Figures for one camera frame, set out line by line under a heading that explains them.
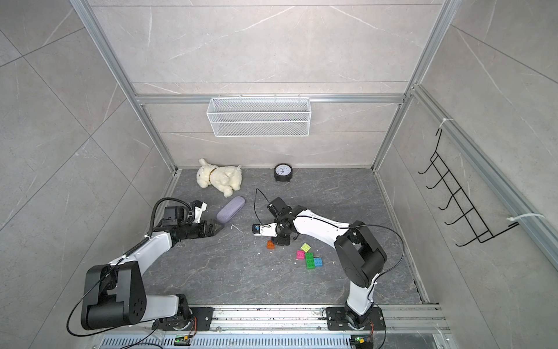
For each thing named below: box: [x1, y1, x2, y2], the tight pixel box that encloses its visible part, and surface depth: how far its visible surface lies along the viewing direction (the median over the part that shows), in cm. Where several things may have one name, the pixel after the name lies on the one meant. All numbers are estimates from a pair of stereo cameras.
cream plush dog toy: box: [196, 158, 242, 198], surface depth 109 cm
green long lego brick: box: [305, 251, 317, 270], surface depth 87 cm
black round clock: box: [273, 162, 293, 183], surface depth 117 cm
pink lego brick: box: [296, 250, 306, 261], surface depth 89 cm
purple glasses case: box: [215, 195, 246, 224], surface depth 102 cm
